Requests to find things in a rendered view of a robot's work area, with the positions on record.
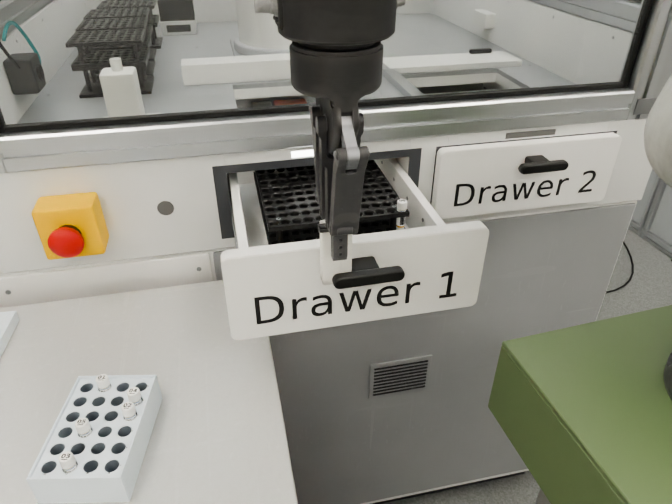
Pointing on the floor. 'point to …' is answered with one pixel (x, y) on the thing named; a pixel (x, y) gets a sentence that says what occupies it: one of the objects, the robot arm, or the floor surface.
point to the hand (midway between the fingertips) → (336, 251)
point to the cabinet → (399, 356)
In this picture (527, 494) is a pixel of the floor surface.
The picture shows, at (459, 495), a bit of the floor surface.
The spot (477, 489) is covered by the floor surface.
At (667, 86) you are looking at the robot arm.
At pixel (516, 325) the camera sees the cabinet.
